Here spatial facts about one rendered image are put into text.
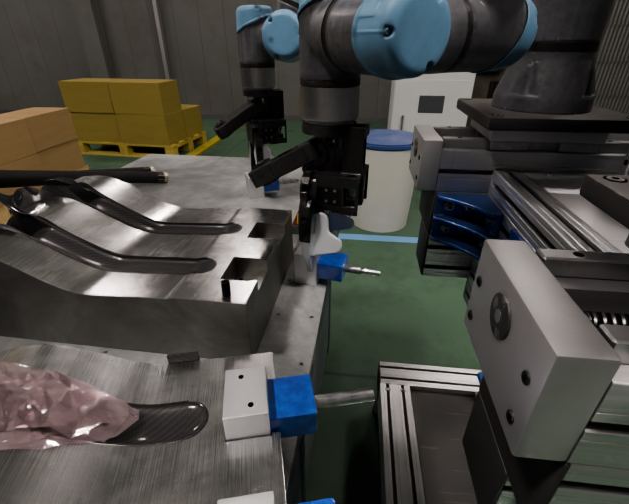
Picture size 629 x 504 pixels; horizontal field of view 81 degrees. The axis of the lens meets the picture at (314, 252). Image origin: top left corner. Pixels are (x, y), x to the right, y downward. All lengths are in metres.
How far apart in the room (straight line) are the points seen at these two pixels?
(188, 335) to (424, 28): 0.39
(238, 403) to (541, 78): 0.62
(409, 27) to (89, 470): 0.42
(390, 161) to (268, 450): 2.15
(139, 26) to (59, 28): 1.37
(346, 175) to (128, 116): 4.27
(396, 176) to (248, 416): 2.19
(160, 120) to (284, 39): 3.84
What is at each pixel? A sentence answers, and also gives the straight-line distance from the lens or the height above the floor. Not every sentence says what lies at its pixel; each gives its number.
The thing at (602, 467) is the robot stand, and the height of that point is 0.90.
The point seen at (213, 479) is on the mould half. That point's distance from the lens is 0.33.
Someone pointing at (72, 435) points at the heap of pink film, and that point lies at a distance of 0.35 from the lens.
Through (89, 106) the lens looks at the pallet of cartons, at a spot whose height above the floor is 0.53.
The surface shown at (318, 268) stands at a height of 0.83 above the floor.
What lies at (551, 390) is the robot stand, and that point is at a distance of 0.25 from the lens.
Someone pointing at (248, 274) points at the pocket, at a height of 0.86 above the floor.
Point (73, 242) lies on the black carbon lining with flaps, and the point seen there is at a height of 0.90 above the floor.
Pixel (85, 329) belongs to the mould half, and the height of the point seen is 0.83.
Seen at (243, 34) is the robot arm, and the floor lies 1.15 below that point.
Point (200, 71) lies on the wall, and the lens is 6.93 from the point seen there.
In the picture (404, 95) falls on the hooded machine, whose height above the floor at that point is 0.76.
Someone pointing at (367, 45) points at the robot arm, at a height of 1.13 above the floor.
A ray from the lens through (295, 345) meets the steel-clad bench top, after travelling 0.48.
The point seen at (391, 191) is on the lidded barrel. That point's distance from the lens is 2.45.
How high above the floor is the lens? 1.14
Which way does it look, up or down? 30 degrees down
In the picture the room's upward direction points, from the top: straight up
